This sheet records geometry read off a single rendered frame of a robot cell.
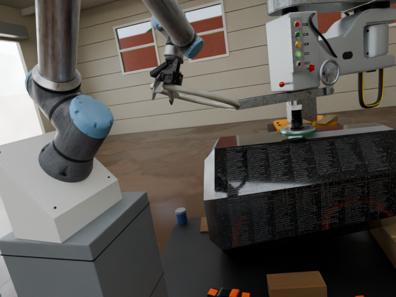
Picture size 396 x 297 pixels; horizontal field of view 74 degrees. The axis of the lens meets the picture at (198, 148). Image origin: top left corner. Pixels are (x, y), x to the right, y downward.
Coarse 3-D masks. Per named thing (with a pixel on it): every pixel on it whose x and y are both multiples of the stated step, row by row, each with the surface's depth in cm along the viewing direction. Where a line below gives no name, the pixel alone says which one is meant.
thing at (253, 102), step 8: (312, 88) 175; (320, 88) 163; (264, 96) 163; (272, 96) 152; (280, 96) 154; (288, 96) 156; (296, 96) 158; (304, 96) 160; (312, 96) 162; (320, 96) 165; (240, 104) 145; (248, 104) 147; (256, 104) 149; (264, 104) 151
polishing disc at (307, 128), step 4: (304, 124) 177; (280, 128) 175; (284, 128) 174; (288, 128) 172; (304, 128) 165; (308, 128) 163; (312, 128) 162; (280, 132) 170; (284, 132) 166; (288, 132) 163; (292, 132) 162; (296, 132) 160; (300, 132) 160; (304, 132) 160
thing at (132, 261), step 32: (128, 192) 120; (96, 224) 94; (128, 224) 103; (32, 256) 90; (64, 256) 86; (96, 256) 84; (128, 256) 101; (32, 288) 95; (64, 288) 90; (96, 288) 86; (128, 288) 100; (160, 288) 124
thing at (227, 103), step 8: (152, 88) 133; (168, 88) 121; (176, 88) 119; (184, 88) 118; (192, 88) 118; (184, 96) 162; (200, 96) 118; (208, 96) 118; (216, 96) 120; (208, 104) 162; (216, 104) 159; (224, 104) 155; (232, 104) 127
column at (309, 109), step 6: (288, 102) 249; (306, 102) 238; (312, 102) 240; (288, 108) 251; (306, 108) 239; (312, 108) 242; (288, 114) 253; (306, 114) 240; (312, 114) 243; (288, 120) 255; (312, 120) 244
